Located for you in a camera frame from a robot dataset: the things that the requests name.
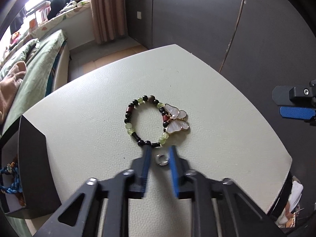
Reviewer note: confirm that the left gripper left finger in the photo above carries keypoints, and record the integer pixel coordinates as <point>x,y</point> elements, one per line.
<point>104,201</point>

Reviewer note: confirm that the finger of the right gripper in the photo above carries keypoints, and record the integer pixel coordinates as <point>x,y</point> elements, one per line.
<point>297,113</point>
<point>281,95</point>

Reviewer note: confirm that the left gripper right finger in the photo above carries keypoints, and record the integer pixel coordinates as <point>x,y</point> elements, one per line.
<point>219,208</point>

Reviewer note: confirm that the white butterfly pendant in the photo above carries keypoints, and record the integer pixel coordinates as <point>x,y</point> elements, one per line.
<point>177,119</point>

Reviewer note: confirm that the black jewelry box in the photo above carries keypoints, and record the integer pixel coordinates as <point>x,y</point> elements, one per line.
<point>24,144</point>

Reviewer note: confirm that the flattened cardboard sheets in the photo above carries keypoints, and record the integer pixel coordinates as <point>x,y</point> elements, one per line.
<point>105,60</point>

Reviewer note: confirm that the green bed mattress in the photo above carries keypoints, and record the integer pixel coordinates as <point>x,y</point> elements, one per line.
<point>38,80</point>

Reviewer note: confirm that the floral green quilt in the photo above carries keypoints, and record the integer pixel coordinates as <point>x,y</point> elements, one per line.
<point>24,53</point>

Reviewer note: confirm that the pink brown curtain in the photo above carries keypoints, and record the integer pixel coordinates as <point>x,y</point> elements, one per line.
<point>109,19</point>

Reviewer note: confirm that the dark bag on sill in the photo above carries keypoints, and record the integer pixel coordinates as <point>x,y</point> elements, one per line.
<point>55,7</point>

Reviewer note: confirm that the white bed frame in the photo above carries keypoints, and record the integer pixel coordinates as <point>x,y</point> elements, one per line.
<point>60,77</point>

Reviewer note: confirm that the white wall socket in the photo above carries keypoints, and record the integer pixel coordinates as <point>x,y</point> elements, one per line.
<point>139,16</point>

